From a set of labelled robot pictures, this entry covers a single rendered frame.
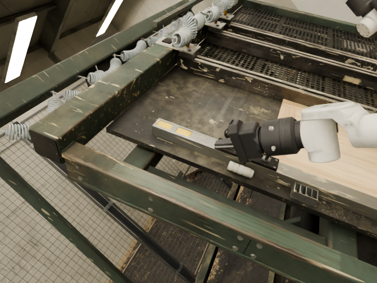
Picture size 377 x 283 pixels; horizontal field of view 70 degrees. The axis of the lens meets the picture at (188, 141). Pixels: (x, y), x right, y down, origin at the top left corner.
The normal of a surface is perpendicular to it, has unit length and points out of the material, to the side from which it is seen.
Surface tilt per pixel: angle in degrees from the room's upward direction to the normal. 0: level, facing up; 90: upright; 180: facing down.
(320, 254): 56
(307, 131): 71
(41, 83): 90
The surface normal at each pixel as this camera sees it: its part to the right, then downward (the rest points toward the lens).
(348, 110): -0.04, -0.51
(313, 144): -0.50, 0.25
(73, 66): 0.62, -0.42
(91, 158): 0.12, -0.74
